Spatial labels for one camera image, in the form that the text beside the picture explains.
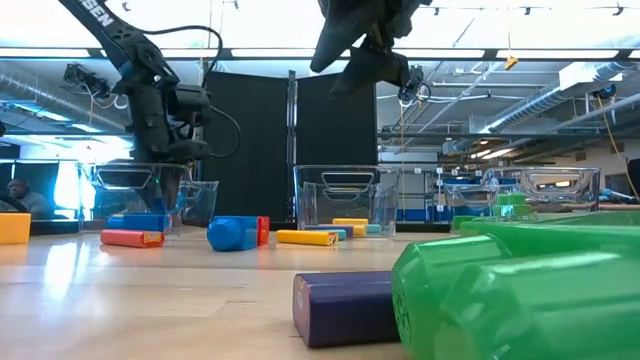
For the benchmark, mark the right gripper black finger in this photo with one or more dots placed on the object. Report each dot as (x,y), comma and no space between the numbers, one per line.
(340,42)
(375,67)

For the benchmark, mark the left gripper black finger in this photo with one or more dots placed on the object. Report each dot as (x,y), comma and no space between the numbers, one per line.
(177,180)
(156,182)

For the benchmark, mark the blue chunky toy block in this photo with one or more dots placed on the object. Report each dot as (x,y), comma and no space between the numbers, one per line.
(142,223)
(232,234)

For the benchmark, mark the green chunky toy block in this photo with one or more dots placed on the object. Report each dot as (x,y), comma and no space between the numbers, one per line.
(510,207)
(465,221)
(525,300)

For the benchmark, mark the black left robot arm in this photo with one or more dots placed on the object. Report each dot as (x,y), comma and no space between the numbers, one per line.
(115,30)

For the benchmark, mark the clear plastic bin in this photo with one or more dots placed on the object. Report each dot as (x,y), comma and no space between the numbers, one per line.
(200,200)
(385,200)
(575,190)

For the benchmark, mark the red slim toy block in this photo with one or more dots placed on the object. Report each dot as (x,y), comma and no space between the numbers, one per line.
(127,238)

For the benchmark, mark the black folding divider screen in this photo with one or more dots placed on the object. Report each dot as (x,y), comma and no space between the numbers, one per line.
(260,150)

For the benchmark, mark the grey ceiling pipe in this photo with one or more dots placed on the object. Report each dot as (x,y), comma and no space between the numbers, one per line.
(50,97)

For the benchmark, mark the person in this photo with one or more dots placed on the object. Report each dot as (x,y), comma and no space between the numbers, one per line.
(25,197)

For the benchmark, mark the yellow hanging hook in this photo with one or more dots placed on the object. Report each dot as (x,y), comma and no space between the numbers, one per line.
(510,63)

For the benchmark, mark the yellow chunky toy block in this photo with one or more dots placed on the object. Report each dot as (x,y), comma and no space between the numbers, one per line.
(15,229)

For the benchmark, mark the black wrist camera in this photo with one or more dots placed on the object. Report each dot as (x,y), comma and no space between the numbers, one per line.
(192,105)

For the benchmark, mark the silver ventilation duct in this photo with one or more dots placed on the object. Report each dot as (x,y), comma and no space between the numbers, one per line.
(525,107)

